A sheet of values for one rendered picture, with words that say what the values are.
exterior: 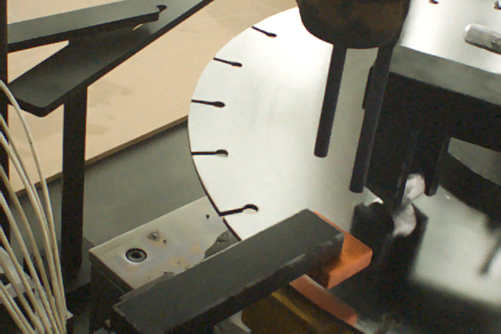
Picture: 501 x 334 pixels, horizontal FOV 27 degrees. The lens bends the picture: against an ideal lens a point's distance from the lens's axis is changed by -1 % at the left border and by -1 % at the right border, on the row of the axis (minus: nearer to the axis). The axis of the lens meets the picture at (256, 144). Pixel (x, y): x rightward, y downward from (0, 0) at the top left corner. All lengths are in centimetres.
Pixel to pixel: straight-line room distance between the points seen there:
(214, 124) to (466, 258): 13
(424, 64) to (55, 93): 21
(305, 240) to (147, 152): 45
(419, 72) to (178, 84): 50
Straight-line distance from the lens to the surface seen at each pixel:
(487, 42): 49
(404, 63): 41
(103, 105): 85
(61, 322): 43
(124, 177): 78
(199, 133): 47
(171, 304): 33
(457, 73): 41
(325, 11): 31
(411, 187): 43
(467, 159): 47
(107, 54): 58
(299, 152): 46
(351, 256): 38
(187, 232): 57
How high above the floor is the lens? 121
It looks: 33 degrees down
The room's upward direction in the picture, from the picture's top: 8 degrees clockwise
